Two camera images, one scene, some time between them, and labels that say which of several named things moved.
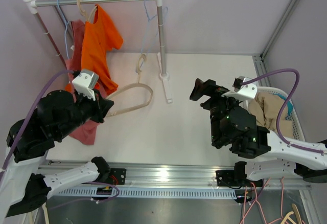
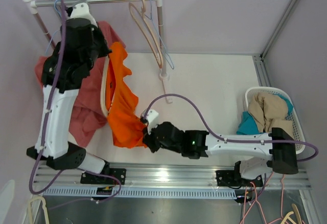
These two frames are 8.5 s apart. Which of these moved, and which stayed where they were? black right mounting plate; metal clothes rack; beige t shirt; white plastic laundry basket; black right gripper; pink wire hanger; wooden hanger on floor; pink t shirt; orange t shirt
Moved: pink t shirt; black right gripper; orange t shirt
Stayed: white plastic laundry basket; metal clothes rack; black right mounting plate; pink wire hanger; wooden hanger on floor; beige t shirt
